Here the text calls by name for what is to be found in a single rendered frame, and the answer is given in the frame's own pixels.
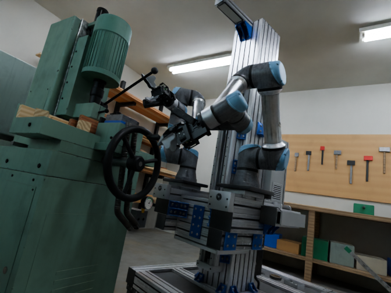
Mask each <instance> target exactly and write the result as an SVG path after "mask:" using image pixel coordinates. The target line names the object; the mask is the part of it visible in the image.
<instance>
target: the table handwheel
mask: <svg viewBox="0 0 391 293"><path fill-rule="evenodd" d="M131 133H140V134H142V135H144V136H146V137H147V135H150V134H152V132H150V131H149V130H148V129H146V128H145V127H142V126H137V125H132V126H127V127H125V128H123V129H121V130H120V131H118V132H117V133H116V134H115V135H114V136H113V138H112V139H111V141H110V142H109V144H108V146H107V149H106V151H105V155H104V156H103V157H102V159H101V163H102V164H103V172H104V179H105V182H106V185H107V187H108V189H109V190H110V192H111V193H112V195H113V196H115V197H116V198H117V199H119V200H121V201H123V202H135V201H139V200H141V199H143V198H144V197H145V196H146V195H148V194H149V192H150V191H151V190H152V189H153V187H154V185H155V184H156V182H157V179H158V177H159V172H160V169H161V151H160V148H159V146H158V142H157V140H149V139H148V140H149V141H150V143H151V145H152V148H153V151H154V159H149V160H144V158H143V157H142V156H135V155H134V153H133V151H132V149H131V147H130V145H129V142H128V140H127V138H126V136H127V135H128V134H131ZM121 140H123V143H124V145H125V147H126V149H127V151H128V153H129V157H128V158H120V157H113V155H114V153H115V149H116V147H117V145H118V144H119V143H120V141H121ZM147 163H154V170H153V173H152V176H151V179H150V181H149V182H148V184H147V185H146V186H145V188H144V189H143V190H141V191H140V192H138V193H136V194H133V195H129V194H127V192H128V189H129V186H130V183H131V181H132V178H133V176H134V173H135V171H137V172H140V171H142V170H143V168H144V166H145V164H147ZM112 166H123V167H126V168H127V169H128V170H130V173H129V176H128V179H127V181H126V184H125V187H124V189H123V191H121V190H120V189H119V188H118V187H117V185H116V184H115V181H114V179H113V174H112Z"/></svg>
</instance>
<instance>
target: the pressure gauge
mask: <svg viewBox="0 0 391 293"><path fill-rule="evenodd" d="M149 203H150V204H149ZM153 203H154V200H153V198H152V197H151V196H145V197H144V198H143V199H142V200H141V203H140V205H141V207H142V208H141V212H142V213H144V211H145V209H146V210H150V209H151V208H152V206H153Z"/></svg>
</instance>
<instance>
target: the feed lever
mask: <svg viewBox="0 0 391 293"><path fill-rule="evenodd" d="M157 73H158V69H157V68H156V67H153V68H152V69H151V72H149V73H148V74H146V75H145V76H143V77H142V78H141V79H139V80H137V81H136V82H135V83H133V84H132V85H130V86H128V87H127V88H126V89H124V90H123V91H121V92H120V93H118V94H117V95H115V96H114V97H112V98H111V99H110V100H108V101H106V102H105V103H104V102H102V101H101V103H100V105H101V106H103V107H105V108H108V105H107V104H109V103H110V102H111V101H113V100H114V99H116V98H117V97H119V96H120V95H122V94H123V93H125V92H126V91H128V90H129V89H131V88H132V87H134V86H135V85H137V84H138V83H140V82H141V81H143V80H144V79H145V78H147V77H148V76H150V75H152V74H157Z"/></svg>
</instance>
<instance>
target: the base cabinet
mask: <svg viewBox="0 0 391 293"><path fill-rule="evenodd" d="M115 199H116V197H115V196H113V195H112V193H111V192H110V190H109V189H108V187H107V185H101V184H93V183H87V182H82V181H74V180H68V179H63V178H56V177H49V176H42V175H39V174H33V173H26V172H23V171H17V170H11V169H4V168H1V167H0V293H113V292H114V289H115V284H116V279H117V275H118V270H119V265H120V260H121V256H122V251H123V246H124V243H125V237H126V232H127V229H126V228H125V226H124V225H123V224H122V223H121V222H120V221H119V220H118V218H117V217H116V216H115V213H114V208H115V207H114V206H115Z"/></svg>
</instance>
